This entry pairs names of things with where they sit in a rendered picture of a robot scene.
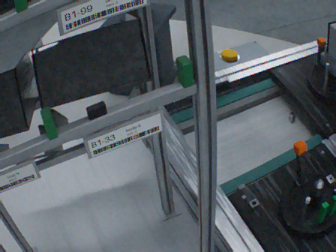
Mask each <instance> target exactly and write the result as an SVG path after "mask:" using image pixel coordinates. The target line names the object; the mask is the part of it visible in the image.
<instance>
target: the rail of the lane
mask: <svg viewBox="0 0 336 252"><path fill-rule="evenodd" d="M316 54H318V44H317V40H316V41H314V42H312V43H306V44H305V45H304V44H303V45H301V46H297V47H294V48H291V49H287V50H284V51H281V52H277V53H274V54H271V55H267V56H265V57H261V58H257V59H255V60H252V61H248V62H245V63H241V64H237V65H235V66H233V67H228V68H227V69H223V70H220V71H218V72H214V76H215V81H216V98H218V97H221V96H224V95H226V94H229V93H230V92H235V91H237V90H239V89H243V88H245V87H248V86H251V85H253V84H255V83H260V82H261V81H265V80H267V79H270V78H271V77H270V70H271V69H273V68H274V69H275V68H279V67H280V66H284V65H287V64H289V63H292V62H295V61H298V60H299V59H300V60H301V59H305V58H307V57H310V56H313V55H316ZM162 106H163V107H164V108H165V110H166V111H167V112H168V113H169V115H170V116H171V115H173V114H176V113H178V112H181V111H183V110H186V109H188V108H191V107H193V106H194V104H193V99H192V95H190V96H187V97H184V98H182V99H179V100H174V101H172V102H170V103H166V104H164V105H162ZM147 141H148V140H147V139H146V137H145V138H143V139H142V142H143V144H144V146H145V147H146V148H148V146H147Z"/></svg>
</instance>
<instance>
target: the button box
mask: <svg viewBox="0 0 336 252"><path fill-rule="evenodd" d="M229 49H230V50H235V51H236V52H237V56H238V58H237V59H236V60H235V61H227V60H224V59H222V58H221V52H222V50H219V51H217V52H214V72H218V71H220V70H223V69H227V68H229V67H233V66H235V65H240V64H241V63H245V62H248V61H249V62H250V61H252V60H255V59H258V58H259V59H260V58H261V57H265V56H269V55H270V54H269V53H268V52H266V50H265V49H264V48H263V47H262V46H260V45H259V44H258V43H257V41H254V42H250V43H245V44H242V45H240V46H234V47H231V48H229Z"/></svg>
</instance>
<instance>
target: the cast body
mask: <svg viewBox="0 0 336 252"><path fill-rule="evenodd" d="M326 49H327V45H326V46H325V49H324V50H325V52H322V53H321V57H320V58H321V60H320V63H321V64H322V65H323V66H324V67H326V63H328V64H329V71H330V72H331V74H332V75H334V77H336V61H335V60H334V59H333V57H331V56H330V55H329V54H328V53H327V52H326Z"/></svg>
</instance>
